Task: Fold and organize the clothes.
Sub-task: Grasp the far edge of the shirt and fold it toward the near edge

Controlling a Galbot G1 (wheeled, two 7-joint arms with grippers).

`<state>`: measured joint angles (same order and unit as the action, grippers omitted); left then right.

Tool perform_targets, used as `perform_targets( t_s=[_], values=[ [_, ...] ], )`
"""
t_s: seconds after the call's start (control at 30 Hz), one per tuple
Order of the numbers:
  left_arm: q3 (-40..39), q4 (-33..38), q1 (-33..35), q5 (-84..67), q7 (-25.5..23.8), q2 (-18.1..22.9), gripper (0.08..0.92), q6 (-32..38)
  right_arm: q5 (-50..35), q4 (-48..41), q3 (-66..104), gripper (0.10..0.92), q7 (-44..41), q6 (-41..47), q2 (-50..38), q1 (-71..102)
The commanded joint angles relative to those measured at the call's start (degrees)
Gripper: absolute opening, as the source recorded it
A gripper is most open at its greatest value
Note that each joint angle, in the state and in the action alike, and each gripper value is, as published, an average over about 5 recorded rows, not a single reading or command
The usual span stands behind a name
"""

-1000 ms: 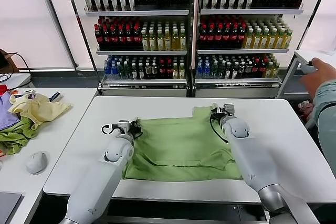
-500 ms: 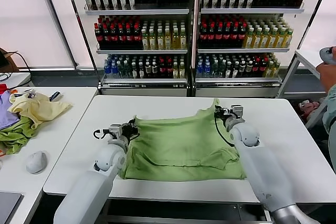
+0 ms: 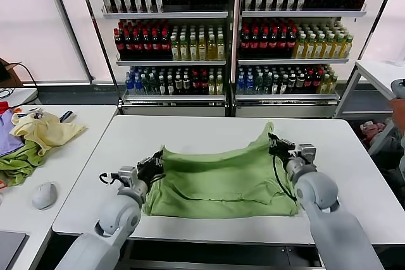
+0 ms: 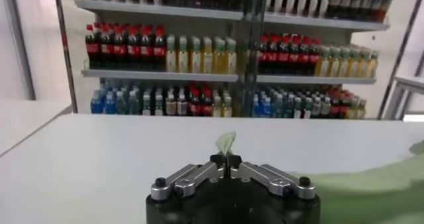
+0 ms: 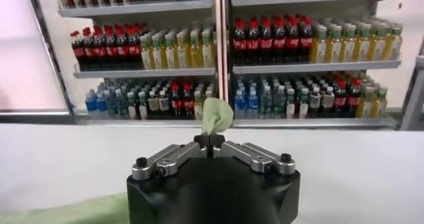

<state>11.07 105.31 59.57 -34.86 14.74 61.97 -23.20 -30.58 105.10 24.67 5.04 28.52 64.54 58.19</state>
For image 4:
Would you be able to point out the white metal side table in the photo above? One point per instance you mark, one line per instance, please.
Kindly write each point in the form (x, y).
(410, 81)

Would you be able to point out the dark bottle grey label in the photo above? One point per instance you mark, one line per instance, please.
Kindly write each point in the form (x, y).
(376, 6)
(335, 6)
(386, 6)
(356, 6)
(366, 6)

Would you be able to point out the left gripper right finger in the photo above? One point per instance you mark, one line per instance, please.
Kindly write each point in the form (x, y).
(275, 182)

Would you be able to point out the black metal frame post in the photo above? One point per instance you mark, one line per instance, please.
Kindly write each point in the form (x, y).
(402, 48)
(65, 46)

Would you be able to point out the grey beverage display rack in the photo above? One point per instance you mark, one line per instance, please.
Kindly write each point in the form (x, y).
(159, 10)
(314, 79)

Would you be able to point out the light green T-shirt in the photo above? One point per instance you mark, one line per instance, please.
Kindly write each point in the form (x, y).
(364, 192)

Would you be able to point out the red-capped cola bottle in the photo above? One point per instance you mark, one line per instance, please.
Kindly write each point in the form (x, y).
(133, 49)
(314, 58)
(106, 49)
(159, 49)
(304, 58)
(263, 58)
(293, 58)
(146, 49)
(283, 58)
(91, 49)
(273, 58)
(119, 49)

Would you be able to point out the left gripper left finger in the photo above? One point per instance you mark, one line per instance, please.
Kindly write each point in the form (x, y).
(189, 182)

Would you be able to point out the yellow juice bottle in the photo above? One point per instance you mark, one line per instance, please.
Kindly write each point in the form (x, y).
(333, 66)
(195, 59)
(207, 59)
(372, 66)
(323, 66)
(171, 59)
(183, 59)
(219, 59)
(343, 66)
(231, 59)
(353, 66)
(363, 66)

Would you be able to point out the grey window frame post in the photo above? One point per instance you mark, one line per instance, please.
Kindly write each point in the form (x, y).
(22, 46)

